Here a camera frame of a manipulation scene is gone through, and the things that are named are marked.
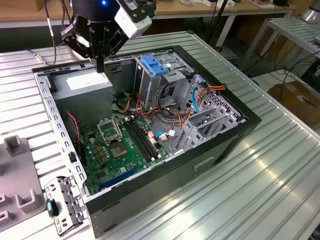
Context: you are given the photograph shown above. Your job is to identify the blue expansion slot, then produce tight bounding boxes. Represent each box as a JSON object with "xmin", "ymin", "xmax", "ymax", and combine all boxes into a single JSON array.
[{"xmin": 98, "ymin": 164, "xmax": 141, "ymax": 191}]

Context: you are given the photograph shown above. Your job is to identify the red black twisted wire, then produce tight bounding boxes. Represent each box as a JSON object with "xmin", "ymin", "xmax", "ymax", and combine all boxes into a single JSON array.
[{"xmin": 66, "ymin": 111, "xmax": 84, "ymax": 153}]

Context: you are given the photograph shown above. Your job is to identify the grey metal drive cage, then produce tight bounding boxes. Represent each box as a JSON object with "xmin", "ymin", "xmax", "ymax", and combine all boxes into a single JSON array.
[{"xmin": 133, "ymin": 55, "xmax": 196, "ymax": 111}]

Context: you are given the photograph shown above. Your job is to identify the black open PC case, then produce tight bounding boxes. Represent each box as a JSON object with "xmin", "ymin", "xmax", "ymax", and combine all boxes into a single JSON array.
[{"xmin": 31, "ymin": 44, "xmax": 263, "ymax": 239}]

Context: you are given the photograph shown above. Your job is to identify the metal socket cover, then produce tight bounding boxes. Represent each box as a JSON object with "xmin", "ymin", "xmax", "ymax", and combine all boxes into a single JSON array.
[{"xmin": 96, "ymin": 117, "xmax": 123, "ymax": 145}]

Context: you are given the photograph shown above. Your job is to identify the black RAM slot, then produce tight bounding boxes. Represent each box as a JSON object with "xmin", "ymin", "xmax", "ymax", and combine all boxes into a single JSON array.
[
  {"xmin": 129, "ymin": 118, "xmax": 159, "ymax": 158},
  {"xmin": 124, "ymin": 120, "xmax": 153, "ymax": 161}
]

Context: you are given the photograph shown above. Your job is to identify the black tripod stand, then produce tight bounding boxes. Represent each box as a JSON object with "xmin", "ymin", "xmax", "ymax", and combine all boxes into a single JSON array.
[{"xmin": 204, "ymin": 0, "xmax": 230, "ymax": 51}]

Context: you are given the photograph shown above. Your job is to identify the grey metal slot bracket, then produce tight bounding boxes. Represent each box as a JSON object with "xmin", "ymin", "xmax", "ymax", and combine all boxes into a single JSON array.
[{"xmin": 43, "ymin": 174, "xmax": 86, "ymax": 237}]

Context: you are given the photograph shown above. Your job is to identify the CPU socket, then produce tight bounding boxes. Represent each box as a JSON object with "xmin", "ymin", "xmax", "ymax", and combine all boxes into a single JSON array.
[{"xmin": 108, "ymin": 141, "xmax": 130, "ymax": 160}]

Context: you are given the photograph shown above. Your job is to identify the green motherboard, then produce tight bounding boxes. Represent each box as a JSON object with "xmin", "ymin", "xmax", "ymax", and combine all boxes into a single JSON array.
[{"xmin": 79, "ymin": 116, "xmax": 171, "ymax": 197}]

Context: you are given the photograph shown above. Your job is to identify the small brown box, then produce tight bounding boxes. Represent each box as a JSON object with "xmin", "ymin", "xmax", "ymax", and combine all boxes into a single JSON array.
[{"xmin": 33, "ymin": 0, "xmax": 50, "ymax": 12}]

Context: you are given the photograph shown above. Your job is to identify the grey metal disk bay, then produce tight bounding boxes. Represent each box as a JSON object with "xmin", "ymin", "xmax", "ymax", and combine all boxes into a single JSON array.
[{"xmin": 172, "ymin": 74, "xmax": 247, "ymax": 155}]

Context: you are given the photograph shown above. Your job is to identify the blue plastic drive latch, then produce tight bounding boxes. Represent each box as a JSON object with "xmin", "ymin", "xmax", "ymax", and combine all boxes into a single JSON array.
[{"xmin": 140, "ymin": 55, "xmax": 170, "ymax": 77}]

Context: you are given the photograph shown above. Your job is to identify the thin locking lever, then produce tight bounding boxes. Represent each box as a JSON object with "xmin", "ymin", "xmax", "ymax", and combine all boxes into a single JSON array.
[{"xmin": 111, "ymin": 114, "xmax": 124, "ymax": 141}]

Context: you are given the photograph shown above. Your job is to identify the black blue latch clip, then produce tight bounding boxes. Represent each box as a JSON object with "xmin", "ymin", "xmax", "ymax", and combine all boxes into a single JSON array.
[{"xmin": 45, "ymin": 198, "xmax": 60, "ymax": 217}]

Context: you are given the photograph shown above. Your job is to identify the slatted metal side table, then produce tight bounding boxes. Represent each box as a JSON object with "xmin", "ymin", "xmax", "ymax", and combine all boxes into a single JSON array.
[{"xmin": 239, "ymin": 16, "xmax": 320, "ymax": 76}]

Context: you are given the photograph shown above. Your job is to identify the grey power supply unit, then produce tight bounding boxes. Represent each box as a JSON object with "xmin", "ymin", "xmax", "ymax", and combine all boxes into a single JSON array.
[{"xmin": 49, "ymin": 67, "xmax": 115, "ymax": 131}]

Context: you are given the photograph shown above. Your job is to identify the red yellow power wire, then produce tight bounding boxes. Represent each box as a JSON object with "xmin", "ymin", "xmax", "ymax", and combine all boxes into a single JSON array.
[{"xmin": 197, "ymin": 83, "xmax": 227, "ymax": 106}]

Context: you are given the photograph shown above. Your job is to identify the black cable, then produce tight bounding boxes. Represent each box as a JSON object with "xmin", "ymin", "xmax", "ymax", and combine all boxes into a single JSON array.
[{"xmin": 23, "ymin": 0, "xmax": 58, "ymax": 66}]

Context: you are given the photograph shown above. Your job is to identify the large brown cardboard box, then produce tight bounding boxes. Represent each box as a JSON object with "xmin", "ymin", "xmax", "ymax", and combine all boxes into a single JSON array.
[{"xmin": 267, "ymin": 81, "xmax": 320, "ymax": 128}]

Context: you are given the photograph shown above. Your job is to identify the wooden desk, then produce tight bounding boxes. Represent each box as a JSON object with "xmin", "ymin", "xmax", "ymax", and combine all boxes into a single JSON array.
[{"xmin": 0, "ymin": 0, "xmax": 297, "ymax": 48}]

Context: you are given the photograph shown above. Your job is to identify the blue data wire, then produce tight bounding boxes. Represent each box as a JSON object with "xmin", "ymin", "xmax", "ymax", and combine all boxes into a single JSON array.
[{"xmin": 191, "ymin": 79, "xmax": 208, "ymax": 114}]

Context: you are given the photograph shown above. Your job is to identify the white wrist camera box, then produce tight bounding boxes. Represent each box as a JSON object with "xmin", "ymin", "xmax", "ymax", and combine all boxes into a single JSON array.
[{"xmin": 114, "ymin": 0, "xmax": 153, "ymax": 40}]

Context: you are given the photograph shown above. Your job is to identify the multicolour wire bundle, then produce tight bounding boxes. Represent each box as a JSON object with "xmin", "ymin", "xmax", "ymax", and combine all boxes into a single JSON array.
[{"xmin": 112, "ymin": 91, "xmax": 191, "ymax": 131}]

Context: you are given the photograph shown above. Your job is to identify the grey parts rack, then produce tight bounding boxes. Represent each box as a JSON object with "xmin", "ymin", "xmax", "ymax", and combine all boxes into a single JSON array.
[{"xmin": 0, "ymin": 134, "xmax": 47, "ymax": 231}]

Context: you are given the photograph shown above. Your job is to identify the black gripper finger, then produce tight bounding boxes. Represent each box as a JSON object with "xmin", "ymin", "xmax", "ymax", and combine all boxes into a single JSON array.
[
  {"xmin": 100, "ymin": 27, "xmax": 131, "ymax": 74},
  {"xmin": 59, "ymin": 23, "xmax": 102, "ymax": 74}
]

